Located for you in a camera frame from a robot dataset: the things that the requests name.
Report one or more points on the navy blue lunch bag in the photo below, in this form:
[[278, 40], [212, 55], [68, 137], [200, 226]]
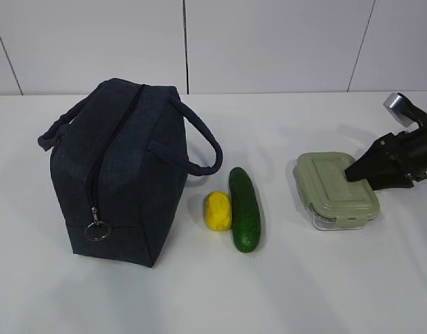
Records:
[[120, 159]]

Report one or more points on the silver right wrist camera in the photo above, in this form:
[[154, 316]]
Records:
[[399, 109]]

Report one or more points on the green cucumber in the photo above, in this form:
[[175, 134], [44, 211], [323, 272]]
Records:
[[246, 218]]

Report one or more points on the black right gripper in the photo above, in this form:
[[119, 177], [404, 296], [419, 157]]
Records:
[[393, 161]]

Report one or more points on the glass container green lid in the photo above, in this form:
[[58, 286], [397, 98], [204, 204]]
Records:
[[333, 202]]

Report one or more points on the yellow lemon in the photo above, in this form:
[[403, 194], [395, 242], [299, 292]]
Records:
[[218, 211]]

